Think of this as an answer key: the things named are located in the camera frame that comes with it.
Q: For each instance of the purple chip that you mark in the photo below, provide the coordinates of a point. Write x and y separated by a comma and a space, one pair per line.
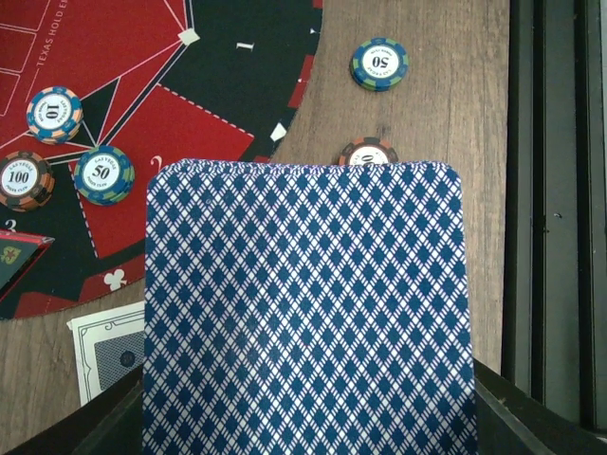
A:
54, 115

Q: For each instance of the teal poker chip stack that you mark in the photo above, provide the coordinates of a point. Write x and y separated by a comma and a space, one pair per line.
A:
379, 64

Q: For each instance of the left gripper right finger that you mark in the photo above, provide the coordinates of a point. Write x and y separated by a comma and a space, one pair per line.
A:
510, 422

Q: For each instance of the round red black poker mat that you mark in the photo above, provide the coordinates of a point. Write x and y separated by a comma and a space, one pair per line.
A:
161, 81

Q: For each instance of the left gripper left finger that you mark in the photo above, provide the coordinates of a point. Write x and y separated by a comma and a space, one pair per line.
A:
109, 424

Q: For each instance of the white card deck box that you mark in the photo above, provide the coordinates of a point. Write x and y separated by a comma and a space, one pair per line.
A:
108, 345

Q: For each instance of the red poker chip stack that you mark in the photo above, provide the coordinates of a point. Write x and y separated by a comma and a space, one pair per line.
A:
366, 151

